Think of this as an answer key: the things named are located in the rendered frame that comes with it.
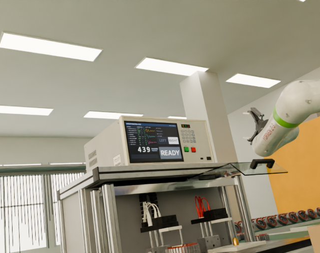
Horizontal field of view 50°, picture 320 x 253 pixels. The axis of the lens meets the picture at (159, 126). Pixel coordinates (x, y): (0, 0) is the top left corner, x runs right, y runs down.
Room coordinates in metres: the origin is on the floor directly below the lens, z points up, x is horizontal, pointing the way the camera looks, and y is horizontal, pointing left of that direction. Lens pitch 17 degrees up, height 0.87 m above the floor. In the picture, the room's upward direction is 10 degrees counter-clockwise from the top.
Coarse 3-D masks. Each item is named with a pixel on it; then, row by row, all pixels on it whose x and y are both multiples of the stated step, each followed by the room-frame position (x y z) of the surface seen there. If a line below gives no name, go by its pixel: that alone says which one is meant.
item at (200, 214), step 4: (196, 196) 1.47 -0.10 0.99; (200, 200) 1.47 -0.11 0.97; (200, 204) 1.48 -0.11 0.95; (208, 204) 1.45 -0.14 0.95; (196, 208) 1.45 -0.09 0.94; (200, 208) 1.42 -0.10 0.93; (204, 208) 1.43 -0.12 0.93; (208, 208) 1.45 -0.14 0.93; (200, 212) 1.42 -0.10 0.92; (200, 216) 1.43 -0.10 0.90
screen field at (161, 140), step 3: (159, 138) 1.34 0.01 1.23; (162, 138) 1.35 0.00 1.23; (165, 138) 1.36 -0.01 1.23; (168, 138) 1.37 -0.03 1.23; (171, 138) 1.38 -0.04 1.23; (174, 138) 1.39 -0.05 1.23; (177, 138) 1.40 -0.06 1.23; (159, 141) 1.34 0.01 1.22; (162, 141) 1.35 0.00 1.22; (165, 141) 1.36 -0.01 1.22; (168, 141) 1.37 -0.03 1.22; (171, 141) 1.38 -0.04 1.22; (174, 141) 1.39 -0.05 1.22; (177, 141) 1.40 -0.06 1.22
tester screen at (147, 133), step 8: (128, 128) 1.26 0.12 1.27; (136, 128) 1.28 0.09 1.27; (144, 128) 1.31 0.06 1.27; (152, 128) 1.33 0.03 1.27; (160, 128) 1.35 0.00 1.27; (168, 128) 1.38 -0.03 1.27; (128, 136) 1.26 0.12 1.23; (136, 136) 1.28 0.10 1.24; (144, 136) 1.30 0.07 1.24; (152, 136) 1.32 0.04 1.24; (160, 136) 1.35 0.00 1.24; (168, 136) 1.37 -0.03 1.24; (176, 136) 1.40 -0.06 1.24; (136, 144) 1.28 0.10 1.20; (144, 144) 1.30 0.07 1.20; (152, 144) 1.32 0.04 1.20; (160, 144) 1.34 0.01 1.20; (168, 144) 1.37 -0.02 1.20; (176, 144) 1.39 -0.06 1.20; (136, 152) 1.27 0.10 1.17; (152, 152) 1.32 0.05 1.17; (136, 160) 1.27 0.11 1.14; (144, 160) 1.29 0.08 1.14; (152, 160) 1.31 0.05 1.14; (160, 160) 1.34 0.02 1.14
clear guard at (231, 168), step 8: (216, 168) 1.29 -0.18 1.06; (224, 168) 1.31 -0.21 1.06; (232, 168) 1.35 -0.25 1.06; (240, 168) 1.22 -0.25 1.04; (248, 168) 1.24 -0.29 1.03; (256, 168) 1.26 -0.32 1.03; (264, 168) 1.29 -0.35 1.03; (272, 168) 1.31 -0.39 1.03; (280, 168) 1.33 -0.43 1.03; (192, 176) 1.41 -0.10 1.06; (200, 176) 1.42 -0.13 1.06; (208, 176) 1.46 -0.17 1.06; (216, 176) 1.50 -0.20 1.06; (224, 176) 1.55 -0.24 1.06
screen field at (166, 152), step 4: (160, 148) 1.34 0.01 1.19; (164, 148) 1.35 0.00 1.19; (168, 148) 1.37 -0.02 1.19; (172, 148) 1.38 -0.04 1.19; (176, 148) 1.39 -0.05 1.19; (160, 152) 1.34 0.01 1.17; (164, 152) 1.35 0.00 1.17; (168, 152) 1.36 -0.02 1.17; (172, 152) 1.38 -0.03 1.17; (176, 152) 1.39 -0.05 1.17; (180, 152) 1.40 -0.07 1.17; (160, 156) 1.34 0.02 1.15; (164, 156) 1.35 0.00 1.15; (168, 156) 1.36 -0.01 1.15; (172, 156) 1.37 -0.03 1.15; (176, 156) 1.39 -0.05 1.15; (180, 156) 1.40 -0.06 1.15
